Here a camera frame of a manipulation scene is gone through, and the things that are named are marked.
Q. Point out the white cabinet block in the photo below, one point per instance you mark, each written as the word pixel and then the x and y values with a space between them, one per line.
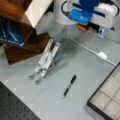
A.
pixel 36 10

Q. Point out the wooden shelf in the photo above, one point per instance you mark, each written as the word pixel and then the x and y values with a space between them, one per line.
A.
pixel 18 22

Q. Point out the black pen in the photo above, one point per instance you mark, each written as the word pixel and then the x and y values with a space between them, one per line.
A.
pixel 69 86

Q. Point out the grey compartment tray box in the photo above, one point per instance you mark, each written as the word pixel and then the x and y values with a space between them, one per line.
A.
pixel 106 99

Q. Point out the orange small object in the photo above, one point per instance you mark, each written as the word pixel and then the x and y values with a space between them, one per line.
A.
pixel 81 28

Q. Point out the blue book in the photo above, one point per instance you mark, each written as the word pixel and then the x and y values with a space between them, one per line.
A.
pixel 10 32

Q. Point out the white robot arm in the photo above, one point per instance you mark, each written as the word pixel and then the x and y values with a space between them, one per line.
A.
pixel 97 15

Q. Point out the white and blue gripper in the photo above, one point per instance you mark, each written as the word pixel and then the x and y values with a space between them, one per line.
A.
pixel 101 13

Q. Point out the silver folding laptop stand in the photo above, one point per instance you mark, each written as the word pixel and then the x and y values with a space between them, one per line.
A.
pixel 45 61

